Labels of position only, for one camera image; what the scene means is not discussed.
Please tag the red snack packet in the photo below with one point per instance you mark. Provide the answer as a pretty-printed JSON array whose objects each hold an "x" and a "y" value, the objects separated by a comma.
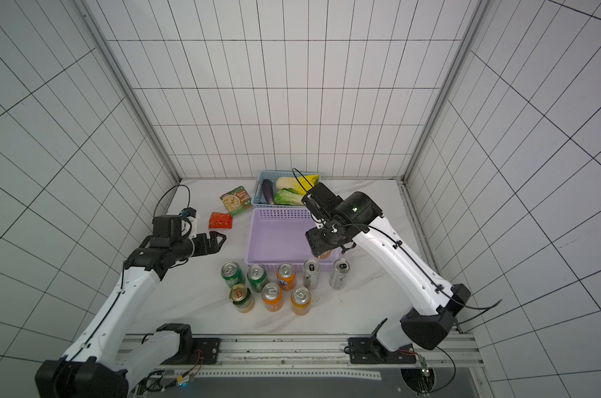
[{"x": 219, "y": 220}]

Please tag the purple eggplant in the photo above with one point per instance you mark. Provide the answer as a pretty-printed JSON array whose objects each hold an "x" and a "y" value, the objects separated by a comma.
[{"x": 268, "y": 192}]

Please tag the green snack packet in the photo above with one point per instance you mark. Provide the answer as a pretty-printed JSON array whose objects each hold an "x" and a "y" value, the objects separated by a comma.
[{"x": 237, "y": 201}]

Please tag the green lettuce head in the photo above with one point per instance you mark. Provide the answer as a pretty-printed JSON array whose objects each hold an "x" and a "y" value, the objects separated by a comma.
[{"x": 288, "y": 197}]

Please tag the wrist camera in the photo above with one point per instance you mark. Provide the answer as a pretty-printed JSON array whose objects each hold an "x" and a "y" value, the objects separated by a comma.
[
  {"x": 177, "y": 227},
  {"x": 321, "y": 202}
]

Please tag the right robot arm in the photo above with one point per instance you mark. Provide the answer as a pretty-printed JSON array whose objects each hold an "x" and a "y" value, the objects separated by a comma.
[{"x": 435, "y": 302}]

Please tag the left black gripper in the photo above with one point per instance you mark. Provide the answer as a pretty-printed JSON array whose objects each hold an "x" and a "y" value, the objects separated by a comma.
[{"x": 197, "y": 245}]

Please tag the green can gold lid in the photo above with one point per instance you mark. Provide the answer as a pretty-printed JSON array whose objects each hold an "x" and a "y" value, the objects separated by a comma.
[{"x": 242, "y": 298}]

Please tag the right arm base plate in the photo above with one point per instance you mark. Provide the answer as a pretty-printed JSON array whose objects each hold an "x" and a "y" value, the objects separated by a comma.
[{"x": 368, "y": 351}]

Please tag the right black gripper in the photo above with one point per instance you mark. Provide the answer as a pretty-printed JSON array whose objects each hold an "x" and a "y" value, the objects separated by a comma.
[{"x": 323, "y": 239}]

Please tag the orange can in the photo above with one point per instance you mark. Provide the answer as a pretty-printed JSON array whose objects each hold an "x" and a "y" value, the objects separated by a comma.
[
  {"x": 286, "y": 276},
  {"x": 325, "y": 255},
  {"x": 272, "y": 297},
  {"x": 300, "y": 300}
]

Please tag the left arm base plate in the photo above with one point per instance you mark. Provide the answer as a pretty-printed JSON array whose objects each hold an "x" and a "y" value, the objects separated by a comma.
[{"x": 202, "y": 350}]

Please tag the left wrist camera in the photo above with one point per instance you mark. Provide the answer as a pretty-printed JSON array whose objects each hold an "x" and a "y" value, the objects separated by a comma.
[{"x": 177, "y": 227}]

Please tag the aluminium mounting rail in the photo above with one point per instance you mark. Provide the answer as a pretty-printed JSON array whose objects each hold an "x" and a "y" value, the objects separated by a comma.
[{"x": 310, "y": 355}]

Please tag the white Monster can back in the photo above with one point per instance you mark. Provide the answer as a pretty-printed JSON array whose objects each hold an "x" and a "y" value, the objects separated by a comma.
[{"x": 339, "y": 274}]

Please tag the green soda can front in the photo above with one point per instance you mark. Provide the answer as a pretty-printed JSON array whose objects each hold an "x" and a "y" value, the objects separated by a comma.
[{"x": 232, "y": 274}]

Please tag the green soda can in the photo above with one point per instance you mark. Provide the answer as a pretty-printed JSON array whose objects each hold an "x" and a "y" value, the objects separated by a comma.
[
  {"x": 232, "y": 274},
  {"x": 257, "y": 277}
]

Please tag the white monster can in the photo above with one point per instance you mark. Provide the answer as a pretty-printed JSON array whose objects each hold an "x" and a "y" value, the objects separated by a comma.
[
  {"x": 311, "y": 274},
  {"x": 339, "y": 274}
]

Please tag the yellow napa cabbage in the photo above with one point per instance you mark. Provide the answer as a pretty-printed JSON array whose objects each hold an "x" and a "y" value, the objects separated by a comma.
[{"x": 297, "y": 183}]

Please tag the green soda can back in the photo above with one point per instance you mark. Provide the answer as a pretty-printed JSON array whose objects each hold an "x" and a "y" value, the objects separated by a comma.
[{"x": 257, "y": 277}]

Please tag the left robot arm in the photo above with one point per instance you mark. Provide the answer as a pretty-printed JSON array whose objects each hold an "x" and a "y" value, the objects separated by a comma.
[{"x": 89, "y": 367}]

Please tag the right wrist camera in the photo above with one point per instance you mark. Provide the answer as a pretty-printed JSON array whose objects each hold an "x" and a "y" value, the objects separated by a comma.
[{"x": 321, "y": 202}]

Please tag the blue plastic basket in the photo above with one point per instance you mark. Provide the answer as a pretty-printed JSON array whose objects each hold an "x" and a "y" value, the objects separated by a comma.
[{"x": 273, "y": 176}]

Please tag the purple plastic basket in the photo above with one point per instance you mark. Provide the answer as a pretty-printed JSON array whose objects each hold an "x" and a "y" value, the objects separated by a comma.
[{"x": 277, "y": 235}]

